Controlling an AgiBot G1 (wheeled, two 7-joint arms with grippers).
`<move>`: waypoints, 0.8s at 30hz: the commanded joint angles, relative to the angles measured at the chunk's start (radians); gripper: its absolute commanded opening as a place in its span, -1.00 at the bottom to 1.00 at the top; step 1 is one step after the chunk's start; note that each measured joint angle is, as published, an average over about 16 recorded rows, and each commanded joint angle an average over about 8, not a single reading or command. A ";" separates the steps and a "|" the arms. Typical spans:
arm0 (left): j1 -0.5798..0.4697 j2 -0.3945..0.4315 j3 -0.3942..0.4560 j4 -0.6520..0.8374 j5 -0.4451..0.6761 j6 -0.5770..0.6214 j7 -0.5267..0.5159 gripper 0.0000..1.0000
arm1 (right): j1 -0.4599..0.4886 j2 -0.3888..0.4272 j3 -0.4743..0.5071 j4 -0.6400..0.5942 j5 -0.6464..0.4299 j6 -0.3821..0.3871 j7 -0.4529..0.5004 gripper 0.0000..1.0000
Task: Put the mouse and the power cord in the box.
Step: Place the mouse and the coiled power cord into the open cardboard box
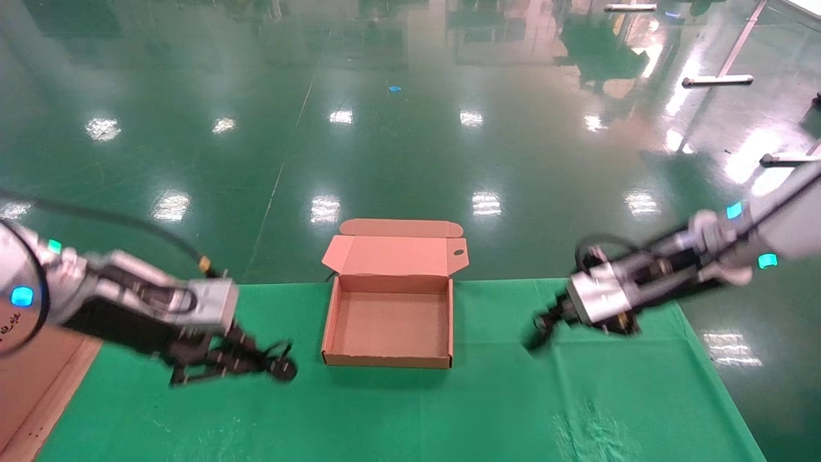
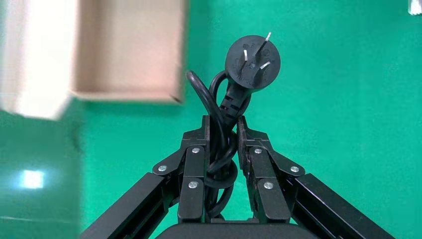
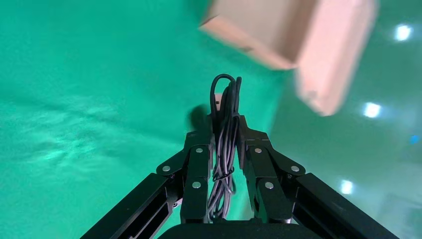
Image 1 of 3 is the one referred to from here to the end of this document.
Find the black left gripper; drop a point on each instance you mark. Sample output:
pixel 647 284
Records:
pixel 205 346

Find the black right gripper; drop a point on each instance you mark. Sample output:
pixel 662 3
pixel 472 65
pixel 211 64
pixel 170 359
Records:
pixel 619 324

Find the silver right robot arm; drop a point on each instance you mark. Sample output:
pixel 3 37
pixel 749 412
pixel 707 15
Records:
pixel 789 224

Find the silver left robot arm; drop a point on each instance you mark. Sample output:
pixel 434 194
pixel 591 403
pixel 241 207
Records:
pixel 64 282

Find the open brown cardboard box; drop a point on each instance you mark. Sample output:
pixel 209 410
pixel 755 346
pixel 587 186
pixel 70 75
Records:
pixel 391 324

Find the green table cloth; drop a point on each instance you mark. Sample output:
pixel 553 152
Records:
pixel 449 410

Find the white table base bar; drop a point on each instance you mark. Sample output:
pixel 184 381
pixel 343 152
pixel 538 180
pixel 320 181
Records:
pixel 786 159

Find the short white floor bar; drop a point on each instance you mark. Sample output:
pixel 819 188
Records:
pixel 630 8

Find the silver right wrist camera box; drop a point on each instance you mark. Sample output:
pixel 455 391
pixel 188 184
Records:
pixel 600 292

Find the white table frame leg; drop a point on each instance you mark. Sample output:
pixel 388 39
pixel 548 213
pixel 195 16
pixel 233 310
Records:
pixel 718 80

